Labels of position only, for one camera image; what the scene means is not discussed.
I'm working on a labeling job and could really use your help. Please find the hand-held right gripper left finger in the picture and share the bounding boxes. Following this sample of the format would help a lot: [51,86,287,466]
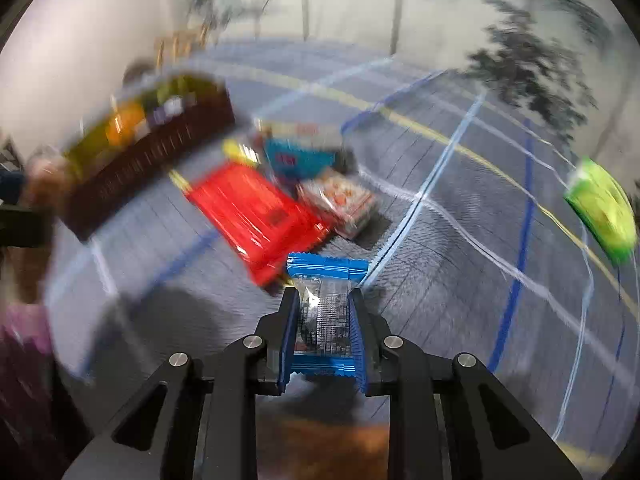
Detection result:
[62,287,301,480]

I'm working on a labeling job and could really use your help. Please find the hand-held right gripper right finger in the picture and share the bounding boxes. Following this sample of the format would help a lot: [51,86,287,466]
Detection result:
[347,289,583,480]

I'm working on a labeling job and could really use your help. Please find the blue-ended clear snack packet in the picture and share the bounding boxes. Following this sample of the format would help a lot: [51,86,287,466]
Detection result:
[286,254,370,377]

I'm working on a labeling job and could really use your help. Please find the red snack packet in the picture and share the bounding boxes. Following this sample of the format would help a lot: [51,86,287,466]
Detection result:
[187,160,333,283]

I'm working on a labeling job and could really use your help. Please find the white orange snack packet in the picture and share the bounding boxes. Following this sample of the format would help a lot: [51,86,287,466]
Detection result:
[300,170,378,238]

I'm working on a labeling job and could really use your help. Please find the gold tin box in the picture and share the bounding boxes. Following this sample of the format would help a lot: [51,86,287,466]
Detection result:
[60,72,236,241]

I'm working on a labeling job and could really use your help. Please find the blue plaid blanket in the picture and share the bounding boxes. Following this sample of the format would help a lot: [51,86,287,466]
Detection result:
[45,35,640,461]

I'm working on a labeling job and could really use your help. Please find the teal snack packet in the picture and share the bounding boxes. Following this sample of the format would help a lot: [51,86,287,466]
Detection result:
[262,132,351,183]

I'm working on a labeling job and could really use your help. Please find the person's purple clothing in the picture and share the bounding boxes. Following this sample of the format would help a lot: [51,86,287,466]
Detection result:
[0,305,56,361]

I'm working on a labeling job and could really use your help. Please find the green snack packet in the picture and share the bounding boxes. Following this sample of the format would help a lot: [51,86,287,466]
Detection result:
[564,156,638,263]

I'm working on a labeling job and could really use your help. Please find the landscape painted folding screen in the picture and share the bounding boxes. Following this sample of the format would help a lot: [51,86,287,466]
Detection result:
[175,0,640,161]

